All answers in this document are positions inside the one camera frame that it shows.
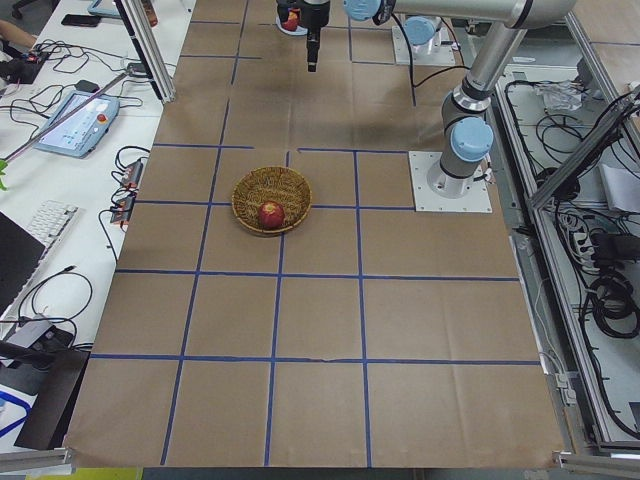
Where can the yellow-red apple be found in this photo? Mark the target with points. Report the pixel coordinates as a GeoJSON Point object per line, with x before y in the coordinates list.
{"type": "Point", "coordinates": [292, 22]}

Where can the light blue plate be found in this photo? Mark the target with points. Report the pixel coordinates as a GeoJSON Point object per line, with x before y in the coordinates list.
{"type": "Point", "coordinates": [301, 31]}

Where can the woven wicker basket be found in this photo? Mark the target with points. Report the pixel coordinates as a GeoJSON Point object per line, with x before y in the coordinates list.
{"type": "Point", "coordinates": [271, 200]}

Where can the red apple in basket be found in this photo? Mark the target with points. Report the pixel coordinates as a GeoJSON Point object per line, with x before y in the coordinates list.
{"type": "Point", "coordinates": [271, 215]}

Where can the silver rod tool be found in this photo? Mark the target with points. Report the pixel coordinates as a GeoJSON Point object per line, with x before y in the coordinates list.
{"type": "Point", "coordinates": [74, 102]}

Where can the black smartphone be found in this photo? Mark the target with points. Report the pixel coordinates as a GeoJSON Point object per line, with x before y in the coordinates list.
{"type": "Point", "coordinates": [84, 21]}

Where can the blue teach pendant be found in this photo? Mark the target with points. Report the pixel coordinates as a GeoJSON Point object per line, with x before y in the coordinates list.
{"type": "Point", "coordinates": [79, 135]}

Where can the brown paper table cover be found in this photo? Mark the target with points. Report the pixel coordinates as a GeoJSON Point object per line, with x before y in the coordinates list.
{"type": "Point", "coordinates": [370, 335]}

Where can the white keyboard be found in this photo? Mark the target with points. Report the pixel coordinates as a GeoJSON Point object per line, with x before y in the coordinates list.
{"type": "Point", "coordinates": [50, 222]}

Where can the black laptop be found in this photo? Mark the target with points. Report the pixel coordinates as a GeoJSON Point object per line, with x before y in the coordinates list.
{"type": "Point", "coordinates": [20, 257]}

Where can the aluminium frame post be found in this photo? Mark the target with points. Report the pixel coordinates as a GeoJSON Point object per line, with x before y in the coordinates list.
{"type": "Point", "coordinates": [136, 22]}

